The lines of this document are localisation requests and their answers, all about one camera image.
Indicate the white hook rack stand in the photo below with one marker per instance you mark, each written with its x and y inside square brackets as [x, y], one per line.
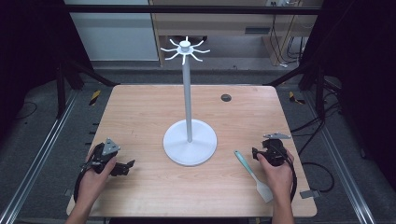
[187, 93]

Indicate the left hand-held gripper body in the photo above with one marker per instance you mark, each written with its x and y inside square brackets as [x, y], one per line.
[110, 146]

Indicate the grey metal table bracket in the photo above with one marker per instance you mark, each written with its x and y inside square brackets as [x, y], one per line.
[68, 192]
[309, 194]

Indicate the aluminium floor rail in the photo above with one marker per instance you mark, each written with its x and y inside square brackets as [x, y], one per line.
[339, 161]
[37, 155]

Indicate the black metal frame strut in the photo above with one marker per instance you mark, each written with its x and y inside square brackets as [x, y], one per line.
[60, 90]
[320, 90]

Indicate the person's left hand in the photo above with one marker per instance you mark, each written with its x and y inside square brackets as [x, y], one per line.
[91, 185]

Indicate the person's right hand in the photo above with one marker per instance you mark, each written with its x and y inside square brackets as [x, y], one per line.
[280, 180]

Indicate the yellow black floor tape marker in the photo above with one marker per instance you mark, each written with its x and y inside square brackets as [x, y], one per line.
[294, 98]
[95, 97]

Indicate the dark round table grommet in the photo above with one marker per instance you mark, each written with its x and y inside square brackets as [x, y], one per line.
[226, 97]

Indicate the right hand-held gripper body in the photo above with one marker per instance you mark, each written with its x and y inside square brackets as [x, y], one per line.
[274, 152]

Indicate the black horizontal frame bar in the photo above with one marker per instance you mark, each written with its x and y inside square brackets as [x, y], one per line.
[186, 9]

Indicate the white cabinet panel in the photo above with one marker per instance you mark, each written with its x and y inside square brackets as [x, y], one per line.
[115, 37]

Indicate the black curtain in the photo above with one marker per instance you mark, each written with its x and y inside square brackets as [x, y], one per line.
[28, 56]
[364, 77]

